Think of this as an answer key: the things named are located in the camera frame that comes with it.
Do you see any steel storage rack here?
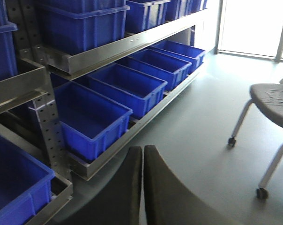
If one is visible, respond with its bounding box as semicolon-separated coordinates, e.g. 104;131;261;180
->
0;0;211;225

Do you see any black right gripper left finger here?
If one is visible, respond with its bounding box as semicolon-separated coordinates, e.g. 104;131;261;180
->
60;146;142;225

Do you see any gray office chair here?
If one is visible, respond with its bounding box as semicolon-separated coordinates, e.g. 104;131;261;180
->
227;78;283;200

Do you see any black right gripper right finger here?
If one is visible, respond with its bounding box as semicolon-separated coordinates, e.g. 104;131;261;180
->
143;145;235;225

